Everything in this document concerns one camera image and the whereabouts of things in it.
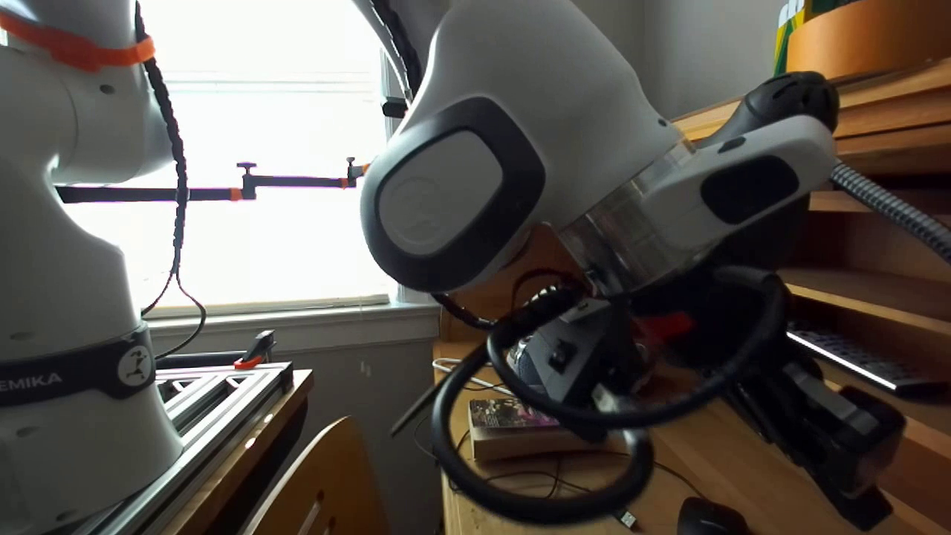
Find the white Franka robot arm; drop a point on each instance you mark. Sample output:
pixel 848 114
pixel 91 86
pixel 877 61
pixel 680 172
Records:
pixel 555 98

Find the black bar camera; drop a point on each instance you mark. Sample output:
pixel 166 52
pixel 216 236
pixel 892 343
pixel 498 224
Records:
pixel 393 107

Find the white window frame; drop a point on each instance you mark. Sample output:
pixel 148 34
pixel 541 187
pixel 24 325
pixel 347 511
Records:
pixel 418 314

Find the black keyboard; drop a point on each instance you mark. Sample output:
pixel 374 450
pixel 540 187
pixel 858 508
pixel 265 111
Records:
pixel 862 360

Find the black computer mouse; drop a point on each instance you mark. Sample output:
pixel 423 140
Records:
pixel 709 517

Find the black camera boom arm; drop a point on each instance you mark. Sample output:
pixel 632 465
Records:
pixel 287 183

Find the red black clamp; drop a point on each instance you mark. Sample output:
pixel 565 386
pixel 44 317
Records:
pixel 261 345

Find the wooden chair back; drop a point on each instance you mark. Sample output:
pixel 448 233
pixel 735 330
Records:
pixel 329 486

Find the thick paperback book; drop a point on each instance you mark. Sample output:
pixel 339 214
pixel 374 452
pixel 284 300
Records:
pixel 507 425

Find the wooden roll-top desk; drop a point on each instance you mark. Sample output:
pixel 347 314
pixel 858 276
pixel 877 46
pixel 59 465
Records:
pixel 744 465

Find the grey lamp gooseneck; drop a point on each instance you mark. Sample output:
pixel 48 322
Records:
pixel 892 210

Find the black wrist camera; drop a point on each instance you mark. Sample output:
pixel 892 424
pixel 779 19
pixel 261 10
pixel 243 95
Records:
pixel 570 345

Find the orange bowl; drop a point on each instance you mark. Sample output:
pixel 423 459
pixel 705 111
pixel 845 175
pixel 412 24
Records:
pixel 873 34

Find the green yellow box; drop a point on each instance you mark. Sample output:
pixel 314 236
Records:
pixel 790 34

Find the aluminium rail frame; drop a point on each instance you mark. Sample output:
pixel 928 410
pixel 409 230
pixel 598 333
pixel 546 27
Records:
pixel 219 404

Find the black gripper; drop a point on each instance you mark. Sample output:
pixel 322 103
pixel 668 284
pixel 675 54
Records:
pixel 833 434

